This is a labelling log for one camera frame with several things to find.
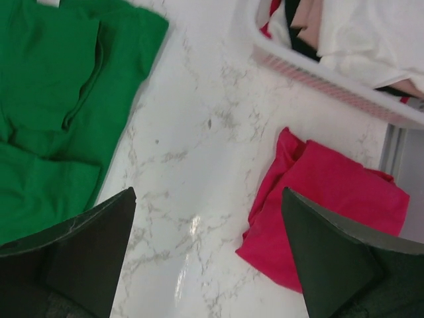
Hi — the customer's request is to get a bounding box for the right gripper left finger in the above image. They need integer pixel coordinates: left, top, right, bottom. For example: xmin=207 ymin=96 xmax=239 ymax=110
xmin=1 ymin=187 xmax=136 ymax=317

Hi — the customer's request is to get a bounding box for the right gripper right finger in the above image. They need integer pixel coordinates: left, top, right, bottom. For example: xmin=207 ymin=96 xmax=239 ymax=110
xmin=282 ymin=187 xmax=423 ymax=317

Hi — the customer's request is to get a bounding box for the white laundry basket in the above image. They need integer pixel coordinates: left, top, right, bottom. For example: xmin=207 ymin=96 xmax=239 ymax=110
xmin=246 ymin=1 xmax=423 ymax=129

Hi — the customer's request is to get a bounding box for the black t shirt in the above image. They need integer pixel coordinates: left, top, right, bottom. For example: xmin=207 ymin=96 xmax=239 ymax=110
xmin=284 ymin=0 xmax=321 ymax=62

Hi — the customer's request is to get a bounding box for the white t shirt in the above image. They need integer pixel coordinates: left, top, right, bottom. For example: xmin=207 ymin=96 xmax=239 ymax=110
xmin=262 ymin=1 xmax=423 ymax=92

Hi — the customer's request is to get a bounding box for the green t shirt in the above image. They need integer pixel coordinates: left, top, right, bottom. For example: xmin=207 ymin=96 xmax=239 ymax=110
xmin=1 ymin=1 xmax=169 ymax=244

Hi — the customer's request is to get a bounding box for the red t shirt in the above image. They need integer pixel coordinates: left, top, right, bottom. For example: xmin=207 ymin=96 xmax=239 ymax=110
xmin=236 ymin=128 xmax=410 ymax=293

